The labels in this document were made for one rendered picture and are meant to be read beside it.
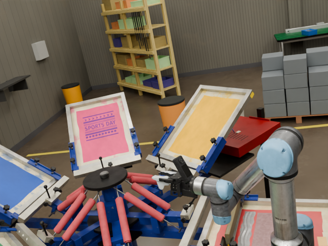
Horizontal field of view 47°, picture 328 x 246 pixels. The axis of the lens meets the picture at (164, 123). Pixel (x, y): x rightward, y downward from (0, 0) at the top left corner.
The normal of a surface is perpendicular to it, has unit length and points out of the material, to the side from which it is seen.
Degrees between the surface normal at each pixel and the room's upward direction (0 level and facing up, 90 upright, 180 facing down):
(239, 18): 90
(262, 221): 0
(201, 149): 32
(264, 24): 90
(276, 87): 90
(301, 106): 90
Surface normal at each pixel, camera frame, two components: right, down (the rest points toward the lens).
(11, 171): 0.33, -0.81
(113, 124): -0.06, -0.62
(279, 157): -0.57, 0.25
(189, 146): -0.55, -0.60
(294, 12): -0.18, 0.36
